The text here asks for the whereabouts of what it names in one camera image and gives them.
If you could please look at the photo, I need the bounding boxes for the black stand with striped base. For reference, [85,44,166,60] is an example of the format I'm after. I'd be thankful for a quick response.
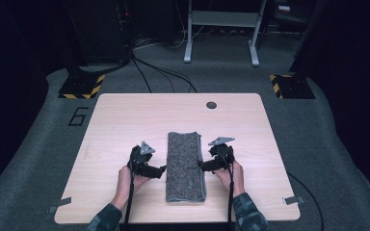
[269,0,326,100]
[57,0,107,100]

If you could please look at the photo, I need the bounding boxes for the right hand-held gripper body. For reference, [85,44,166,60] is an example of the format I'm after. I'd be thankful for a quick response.
[207,136,236,172]

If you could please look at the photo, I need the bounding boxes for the person's right hand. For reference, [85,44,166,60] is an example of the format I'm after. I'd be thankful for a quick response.
[212,159,246,199]

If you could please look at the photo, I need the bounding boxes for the grey towel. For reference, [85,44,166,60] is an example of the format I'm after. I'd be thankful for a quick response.
[165,131,207,204]

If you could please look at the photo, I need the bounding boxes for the person's left hand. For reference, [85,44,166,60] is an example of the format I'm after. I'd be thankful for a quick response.
[110,164,151,212]

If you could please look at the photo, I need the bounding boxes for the grey tape strip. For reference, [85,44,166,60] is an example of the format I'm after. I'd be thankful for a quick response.
[47,196,72,215]
[282,195,305,206]

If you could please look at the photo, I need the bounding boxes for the white desk frame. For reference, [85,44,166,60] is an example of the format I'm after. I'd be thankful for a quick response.
[183,0,268,68]

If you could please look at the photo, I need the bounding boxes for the white floor cables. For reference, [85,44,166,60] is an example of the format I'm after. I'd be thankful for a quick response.
[133,18,206,52]

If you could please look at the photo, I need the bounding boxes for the left hand-held gripper cable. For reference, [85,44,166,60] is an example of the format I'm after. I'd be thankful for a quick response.
[122,160,137,231]

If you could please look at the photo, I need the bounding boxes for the right hand-held gripper cable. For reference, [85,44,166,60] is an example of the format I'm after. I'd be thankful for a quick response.
[215,153,237,231]

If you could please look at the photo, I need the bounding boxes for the black cabinet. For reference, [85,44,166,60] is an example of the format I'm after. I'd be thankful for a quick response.
[65,0,133,66]

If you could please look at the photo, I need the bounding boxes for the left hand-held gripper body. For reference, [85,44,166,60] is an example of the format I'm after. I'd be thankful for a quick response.
[127,141,157,178]

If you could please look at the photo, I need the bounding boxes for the black floor cables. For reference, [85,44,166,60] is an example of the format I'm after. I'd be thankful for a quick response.
[129,54,198,94]

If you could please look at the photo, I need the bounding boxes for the black cable beside table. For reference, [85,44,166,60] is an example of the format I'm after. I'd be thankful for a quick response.
[285,171,326,231]

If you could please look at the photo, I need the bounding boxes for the hand-held gripper cable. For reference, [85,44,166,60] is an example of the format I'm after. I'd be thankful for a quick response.
[122,160,137,231]
[215,153,237,231]

